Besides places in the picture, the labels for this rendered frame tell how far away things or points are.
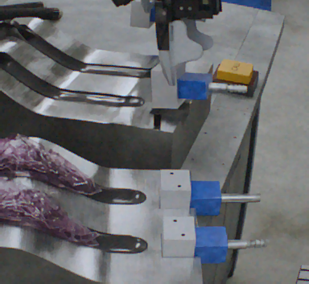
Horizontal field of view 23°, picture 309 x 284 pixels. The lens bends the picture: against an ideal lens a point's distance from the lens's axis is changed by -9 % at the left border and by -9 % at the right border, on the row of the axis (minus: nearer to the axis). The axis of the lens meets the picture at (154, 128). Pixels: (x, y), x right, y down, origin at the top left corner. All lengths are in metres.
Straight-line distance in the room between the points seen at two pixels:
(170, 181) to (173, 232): 0.11
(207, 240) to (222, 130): 0.42
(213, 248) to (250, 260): 1.44
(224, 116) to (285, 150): 1.62
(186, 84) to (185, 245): 0.30
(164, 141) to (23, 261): 0.35
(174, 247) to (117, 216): 0.11
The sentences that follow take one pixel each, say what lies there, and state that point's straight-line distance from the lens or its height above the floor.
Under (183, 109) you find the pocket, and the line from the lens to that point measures 1.18.
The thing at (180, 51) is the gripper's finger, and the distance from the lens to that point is 1.09.
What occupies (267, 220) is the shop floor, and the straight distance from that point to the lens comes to 2.54.
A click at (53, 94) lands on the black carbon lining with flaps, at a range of 1.22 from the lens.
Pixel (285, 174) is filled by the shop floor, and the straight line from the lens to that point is 2.80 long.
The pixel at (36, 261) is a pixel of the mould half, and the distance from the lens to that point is 0.85.
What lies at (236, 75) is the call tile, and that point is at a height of 0.83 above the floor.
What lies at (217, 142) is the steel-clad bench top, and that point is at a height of 0.80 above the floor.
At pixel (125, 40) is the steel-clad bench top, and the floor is 0.80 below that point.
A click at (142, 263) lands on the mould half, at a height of 0.86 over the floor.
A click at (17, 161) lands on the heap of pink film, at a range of 0.98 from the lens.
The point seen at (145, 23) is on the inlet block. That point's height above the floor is 0.91.
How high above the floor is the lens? 1.40
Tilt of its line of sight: 28 degrees down
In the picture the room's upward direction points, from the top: 3 degrees clockwise
